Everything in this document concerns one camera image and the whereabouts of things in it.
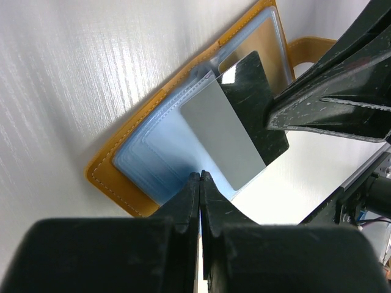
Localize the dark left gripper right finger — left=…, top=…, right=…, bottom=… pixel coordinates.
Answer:
left=199, top=170, right=258, bottom=292

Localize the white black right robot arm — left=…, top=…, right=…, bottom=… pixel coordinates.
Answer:
left=267, top=1, right=390, bottom=224

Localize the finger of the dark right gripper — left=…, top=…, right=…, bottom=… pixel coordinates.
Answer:
left=265, top=45, right=391, bottom=143
left=274, top=1, right=390, bottom=107

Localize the yellow leather card holder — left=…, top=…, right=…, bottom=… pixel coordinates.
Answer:
left=86, top=1, right=334, bottom=217

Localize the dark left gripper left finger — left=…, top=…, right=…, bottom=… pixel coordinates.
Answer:
left=151, top=173, right=200, bottom=292

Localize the black credit card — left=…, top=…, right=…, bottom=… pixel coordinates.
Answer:
left=179, top=50, right=290, bottom=192

